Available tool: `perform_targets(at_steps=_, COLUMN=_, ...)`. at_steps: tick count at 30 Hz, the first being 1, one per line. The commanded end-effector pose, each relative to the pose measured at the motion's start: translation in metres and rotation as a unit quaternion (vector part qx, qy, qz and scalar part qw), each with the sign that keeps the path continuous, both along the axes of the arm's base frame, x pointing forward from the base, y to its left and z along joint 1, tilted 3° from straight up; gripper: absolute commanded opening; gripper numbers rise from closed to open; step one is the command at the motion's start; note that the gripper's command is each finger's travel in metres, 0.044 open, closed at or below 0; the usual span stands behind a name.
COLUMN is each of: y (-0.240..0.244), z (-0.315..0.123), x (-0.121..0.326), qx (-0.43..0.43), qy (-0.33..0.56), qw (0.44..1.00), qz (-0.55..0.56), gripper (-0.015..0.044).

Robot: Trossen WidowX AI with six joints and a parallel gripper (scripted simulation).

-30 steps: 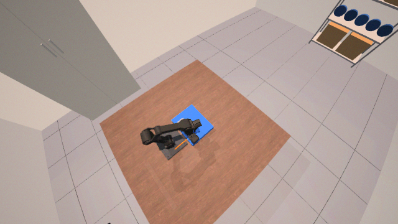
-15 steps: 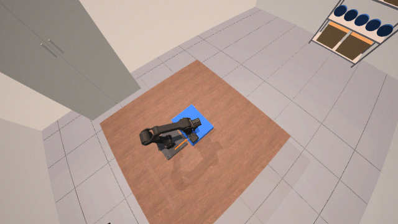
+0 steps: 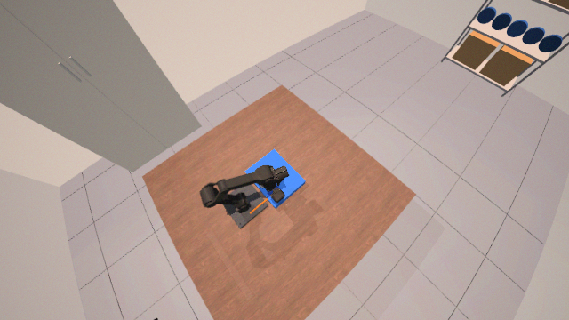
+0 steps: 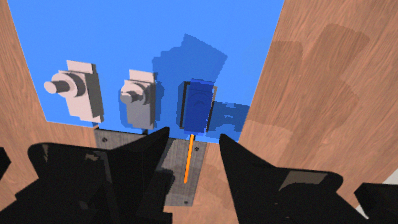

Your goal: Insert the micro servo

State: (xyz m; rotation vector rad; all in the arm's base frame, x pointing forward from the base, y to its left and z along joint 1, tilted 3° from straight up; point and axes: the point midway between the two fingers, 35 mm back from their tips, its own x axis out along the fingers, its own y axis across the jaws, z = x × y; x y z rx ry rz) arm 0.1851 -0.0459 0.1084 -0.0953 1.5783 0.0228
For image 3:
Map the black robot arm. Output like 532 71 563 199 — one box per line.
199 165 290 213

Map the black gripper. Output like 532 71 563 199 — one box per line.
261 182 285 203

